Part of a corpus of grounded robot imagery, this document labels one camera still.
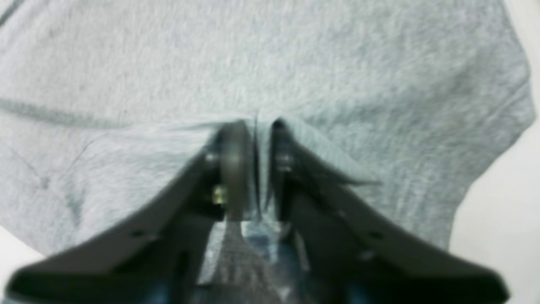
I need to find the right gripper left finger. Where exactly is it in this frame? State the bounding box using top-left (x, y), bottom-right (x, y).
top-left (5, 121), bottom-right (251, 304)

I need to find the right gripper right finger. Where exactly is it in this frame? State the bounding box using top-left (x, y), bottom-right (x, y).
top-left (270, 121), bottom-right (509, 304)

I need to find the grey T-shirt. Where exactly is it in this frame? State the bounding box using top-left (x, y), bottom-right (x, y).
top-left (0, 0), bottom-right (536, 304)

